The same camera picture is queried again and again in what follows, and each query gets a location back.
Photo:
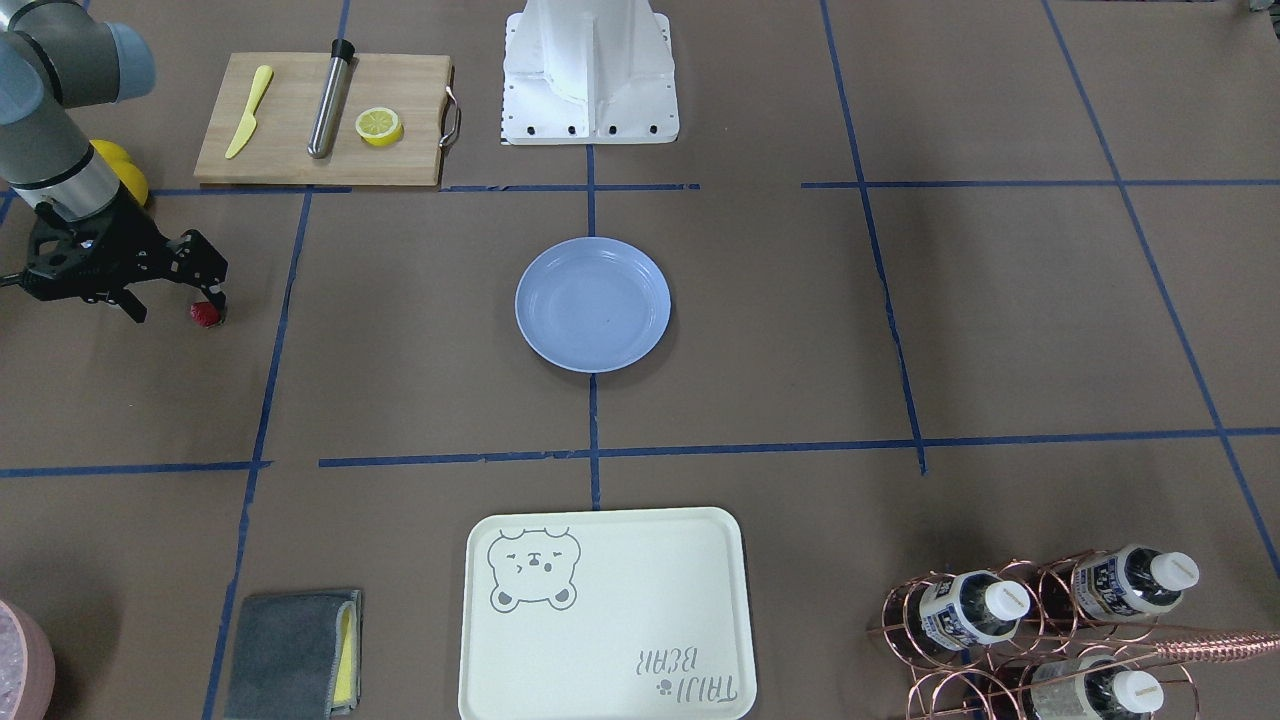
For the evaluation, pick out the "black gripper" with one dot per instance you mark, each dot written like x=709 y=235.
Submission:
x=137 y=243

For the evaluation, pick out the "red strawberry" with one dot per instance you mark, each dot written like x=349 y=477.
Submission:
x=206 y=314

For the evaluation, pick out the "blue plastic plate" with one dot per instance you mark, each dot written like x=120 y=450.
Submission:
x=593 y=305

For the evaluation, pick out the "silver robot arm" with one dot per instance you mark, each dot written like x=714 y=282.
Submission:
x=56 y=57

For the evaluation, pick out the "round yellow lemon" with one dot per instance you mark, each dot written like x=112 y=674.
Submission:
x=123 y=166

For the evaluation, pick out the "yellow plastic knife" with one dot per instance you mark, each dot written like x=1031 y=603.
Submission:
x=248 y=121

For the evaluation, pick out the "steel muddler black tip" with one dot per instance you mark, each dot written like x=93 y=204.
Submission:
x=327 y=118

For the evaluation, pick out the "half lemon slice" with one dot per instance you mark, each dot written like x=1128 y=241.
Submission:
x=379 y=127

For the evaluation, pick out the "grey folded cloth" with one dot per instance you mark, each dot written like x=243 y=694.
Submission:
x=285 y=653

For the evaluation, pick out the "yellow sponge cloth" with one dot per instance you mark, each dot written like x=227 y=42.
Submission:
x=345 y=690

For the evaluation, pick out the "cream bear tray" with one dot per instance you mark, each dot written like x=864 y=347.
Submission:
x=623 y=614

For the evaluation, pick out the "bottle white cap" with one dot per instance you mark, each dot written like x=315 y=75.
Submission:
x=957 y=614
x=1091 y=687
x=1134 y=582

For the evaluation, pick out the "lower bottle white cap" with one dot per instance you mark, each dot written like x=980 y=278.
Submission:
x=1091 y=687

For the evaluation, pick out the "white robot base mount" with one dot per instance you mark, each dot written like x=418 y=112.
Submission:
x=582 y=72

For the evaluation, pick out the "copper wire bottle rack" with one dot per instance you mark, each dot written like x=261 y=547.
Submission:
x=995 y=681

